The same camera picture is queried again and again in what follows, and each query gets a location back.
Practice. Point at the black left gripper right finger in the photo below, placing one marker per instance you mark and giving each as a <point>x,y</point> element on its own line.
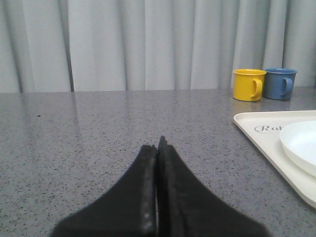
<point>186,208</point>

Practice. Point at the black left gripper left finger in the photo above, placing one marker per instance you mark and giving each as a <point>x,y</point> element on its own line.
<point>127,209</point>

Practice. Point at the white round plate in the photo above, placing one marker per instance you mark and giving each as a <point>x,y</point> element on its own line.
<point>299,144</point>

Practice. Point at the cream rabbit serving tray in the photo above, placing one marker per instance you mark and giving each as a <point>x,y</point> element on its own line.
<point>263,129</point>

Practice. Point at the yellow mug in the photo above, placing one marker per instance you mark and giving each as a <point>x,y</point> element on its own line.
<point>248,84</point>

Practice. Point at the blue mug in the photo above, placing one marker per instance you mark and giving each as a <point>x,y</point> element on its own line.
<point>279,83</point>

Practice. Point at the grey curtain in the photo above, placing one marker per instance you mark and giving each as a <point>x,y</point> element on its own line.
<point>115,45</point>

